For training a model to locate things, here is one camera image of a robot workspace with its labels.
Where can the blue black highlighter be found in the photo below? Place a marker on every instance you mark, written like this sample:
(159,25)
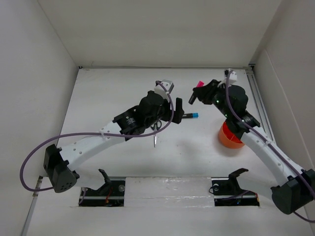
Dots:
(190,115)

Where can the black handled scissors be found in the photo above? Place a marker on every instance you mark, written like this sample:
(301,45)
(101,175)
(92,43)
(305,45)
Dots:
(156,127)

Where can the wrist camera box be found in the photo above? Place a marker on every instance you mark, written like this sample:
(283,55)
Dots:
(164,88)
(230,77)

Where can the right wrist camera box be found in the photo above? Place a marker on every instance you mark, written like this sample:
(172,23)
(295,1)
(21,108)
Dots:
(230,77)

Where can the black front mounting rail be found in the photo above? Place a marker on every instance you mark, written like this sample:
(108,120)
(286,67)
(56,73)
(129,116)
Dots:
(199,192)

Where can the orange round organizer container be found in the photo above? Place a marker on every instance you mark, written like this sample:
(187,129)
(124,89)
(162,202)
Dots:
(228,139)

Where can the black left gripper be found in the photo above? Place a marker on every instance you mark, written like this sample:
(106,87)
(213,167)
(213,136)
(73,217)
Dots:
(178,111)

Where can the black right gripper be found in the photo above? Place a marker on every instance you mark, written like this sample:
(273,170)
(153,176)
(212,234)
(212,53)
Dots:
(204,93)

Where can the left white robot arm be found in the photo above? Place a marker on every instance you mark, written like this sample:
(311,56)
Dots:
(61,164)

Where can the pink black highlighter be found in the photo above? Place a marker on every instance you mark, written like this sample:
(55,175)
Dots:
(197,93)

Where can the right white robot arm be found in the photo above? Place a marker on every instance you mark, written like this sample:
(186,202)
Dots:
(294,186)

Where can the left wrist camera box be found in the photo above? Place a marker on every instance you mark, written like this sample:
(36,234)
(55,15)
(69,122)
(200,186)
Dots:
(164,88)

